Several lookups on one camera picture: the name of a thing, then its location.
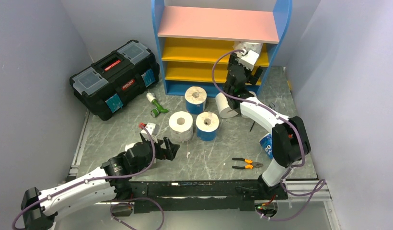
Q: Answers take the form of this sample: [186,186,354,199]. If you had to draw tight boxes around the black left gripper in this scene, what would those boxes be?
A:
[134,136,180,173]

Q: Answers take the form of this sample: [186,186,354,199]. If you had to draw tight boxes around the white dotted roll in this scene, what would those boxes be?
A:
[169,111,194,143]

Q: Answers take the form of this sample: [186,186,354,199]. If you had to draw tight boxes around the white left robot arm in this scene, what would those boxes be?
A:
[18,135,180,230]

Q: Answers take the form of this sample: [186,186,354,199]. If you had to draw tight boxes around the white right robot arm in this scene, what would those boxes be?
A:
[222,50,311,199]

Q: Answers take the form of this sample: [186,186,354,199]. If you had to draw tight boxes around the blue shelf unit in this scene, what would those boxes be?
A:
[151,0,292,97]

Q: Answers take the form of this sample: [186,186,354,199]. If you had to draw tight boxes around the plain white roll, right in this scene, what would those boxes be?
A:
[249,91,257,97]

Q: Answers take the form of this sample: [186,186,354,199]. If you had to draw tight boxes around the plain white roll, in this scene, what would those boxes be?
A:
[215,92,238,118]
[249,91,257,97]

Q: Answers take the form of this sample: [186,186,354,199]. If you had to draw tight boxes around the blue cartoon wrapped roll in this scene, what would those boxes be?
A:
[196,112,220,141]

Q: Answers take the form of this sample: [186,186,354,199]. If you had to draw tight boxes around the green pipe valve fitting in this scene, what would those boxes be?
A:
[146,92,169,117]

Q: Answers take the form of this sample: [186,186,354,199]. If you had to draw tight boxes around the plain white roll, left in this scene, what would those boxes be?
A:
[215,92,238,118]

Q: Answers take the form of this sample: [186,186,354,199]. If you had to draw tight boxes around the blue wrapped roll, rear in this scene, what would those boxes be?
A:
[185,86,207,115]

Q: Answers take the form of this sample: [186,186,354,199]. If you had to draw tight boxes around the black toolbox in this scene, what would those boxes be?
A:
[69,40,160,121]

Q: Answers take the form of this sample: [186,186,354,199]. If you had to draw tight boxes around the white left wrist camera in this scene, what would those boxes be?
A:
[140,123,160,142]

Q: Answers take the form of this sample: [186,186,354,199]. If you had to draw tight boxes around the red handled adjustable wrench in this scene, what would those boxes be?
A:
[268,103,279,112]

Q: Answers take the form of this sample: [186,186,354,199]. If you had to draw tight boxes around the orange handled pliers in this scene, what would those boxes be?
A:
[232,157,263,170]

